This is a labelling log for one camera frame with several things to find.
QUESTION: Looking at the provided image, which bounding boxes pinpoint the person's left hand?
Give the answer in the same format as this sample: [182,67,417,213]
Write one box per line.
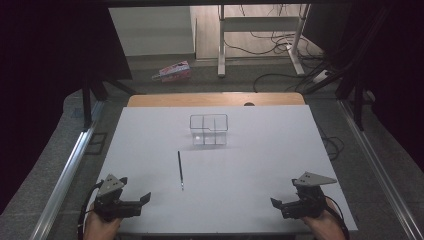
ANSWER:
[82,209,123,240]

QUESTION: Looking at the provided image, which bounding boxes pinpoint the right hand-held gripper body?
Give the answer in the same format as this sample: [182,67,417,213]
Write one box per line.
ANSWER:
[281,171,338,220]

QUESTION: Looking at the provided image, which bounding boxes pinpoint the left hand-held gripper cable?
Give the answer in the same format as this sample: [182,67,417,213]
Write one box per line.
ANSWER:
[77,180,105,240]

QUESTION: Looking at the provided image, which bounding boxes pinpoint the white power strip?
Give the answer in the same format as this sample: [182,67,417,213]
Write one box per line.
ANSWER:
[312,69,331,84]

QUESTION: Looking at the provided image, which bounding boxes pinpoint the thin black pen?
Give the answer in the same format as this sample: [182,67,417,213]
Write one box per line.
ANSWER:
[177,150,185,192]

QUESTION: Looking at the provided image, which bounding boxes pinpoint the hand-held gripper cable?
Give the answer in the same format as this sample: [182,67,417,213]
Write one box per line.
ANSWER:
[324,203,352,240]
[77,180,105,240]

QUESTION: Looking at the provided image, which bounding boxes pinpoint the aluminium rail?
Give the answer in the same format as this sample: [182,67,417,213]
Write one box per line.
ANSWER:
[29,99,106,240]
[337,99,424,240]

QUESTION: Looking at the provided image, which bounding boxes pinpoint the pink printed carton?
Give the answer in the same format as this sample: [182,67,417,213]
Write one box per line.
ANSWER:
[151,60,193,83]

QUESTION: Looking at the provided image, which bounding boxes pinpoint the person's right hand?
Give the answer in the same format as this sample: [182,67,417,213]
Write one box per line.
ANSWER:
[301,198,348,240]

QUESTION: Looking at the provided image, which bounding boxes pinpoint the white cabinet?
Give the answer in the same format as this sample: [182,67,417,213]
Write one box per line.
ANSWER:
[108,6,196,58]

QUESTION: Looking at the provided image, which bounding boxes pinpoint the white desk frame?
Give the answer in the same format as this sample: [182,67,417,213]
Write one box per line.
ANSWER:
[217,3,312,79]

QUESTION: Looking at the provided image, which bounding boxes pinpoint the black cable beside table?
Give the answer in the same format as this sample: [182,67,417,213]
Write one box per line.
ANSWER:
[314,123,346,162]

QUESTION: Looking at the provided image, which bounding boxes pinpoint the clear acrylic organizer box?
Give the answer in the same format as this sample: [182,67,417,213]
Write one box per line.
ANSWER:
[189,113,230,147]

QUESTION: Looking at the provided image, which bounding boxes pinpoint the wooden table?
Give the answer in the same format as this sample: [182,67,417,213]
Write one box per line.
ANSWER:
[126,92,306,108]

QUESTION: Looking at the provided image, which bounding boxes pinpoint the black metal stand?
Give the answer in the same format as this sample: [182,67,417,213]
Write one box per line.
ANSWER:
[81,76,138,130]
[304,6,391,132]

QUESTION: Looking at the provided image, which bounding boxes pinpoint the right hand-held gripper cable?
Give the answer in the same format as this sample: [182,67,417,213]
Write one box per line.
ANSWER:
[324,203,352,240]

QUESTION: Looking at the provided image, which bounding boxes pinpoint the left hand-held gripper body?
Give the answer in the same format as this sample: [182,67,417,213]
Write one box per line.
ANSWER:
[93,173,143,223]

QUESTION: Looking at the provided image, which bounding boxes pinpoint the black floor cables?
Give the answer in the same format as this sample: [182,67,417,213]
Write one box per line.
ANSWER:
[222,4,338,94]

